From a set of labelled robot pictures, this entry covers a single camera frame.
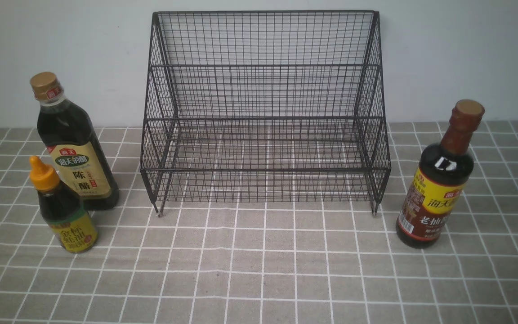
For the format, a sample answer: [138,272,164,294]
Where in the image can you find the dark soy sauce bottle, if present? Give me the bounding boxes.
[395,100,485,249]

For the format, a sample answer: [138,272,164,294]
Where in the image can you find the small oyster sauce bottle orange cap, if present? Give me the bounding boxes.
[29,156,98,253]

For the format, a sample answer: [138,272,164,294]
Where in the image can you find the large vinegar bottle gold cap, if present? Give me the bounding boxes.
[30,72,119,211]

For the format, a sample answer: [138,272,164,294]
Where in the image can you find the grey checkered tablecloth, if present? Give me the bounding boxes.
[0,121,518,324]

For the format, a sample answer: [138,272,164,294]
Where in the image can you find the black wire mesh shelf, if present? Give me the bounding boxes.
[140,9,391,215]

